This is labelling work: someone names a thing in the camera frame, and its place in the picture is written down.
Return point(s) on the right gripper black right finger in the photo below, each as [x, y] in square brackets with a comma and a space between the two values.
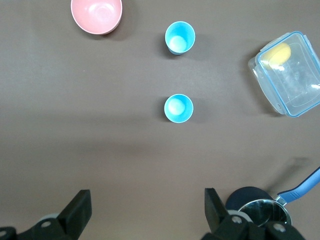
[215, 212]

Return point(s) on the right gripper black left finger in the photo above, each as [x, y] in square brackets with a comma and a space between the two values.
[75, 212]

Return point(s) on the blue plastic cup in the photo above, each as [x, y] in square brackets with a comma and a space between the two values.
[178, 112]
[181, 32]

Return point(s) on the clear blue-rimmed plastic container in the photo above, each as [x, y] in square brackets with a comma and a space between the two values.
[292, 82]

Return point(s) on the yellow lemon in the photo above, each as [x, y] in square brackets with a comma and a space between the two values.
[278, 55]

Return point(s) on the pink bowl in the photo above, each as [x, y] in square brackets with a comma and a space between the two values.
[96, 13]

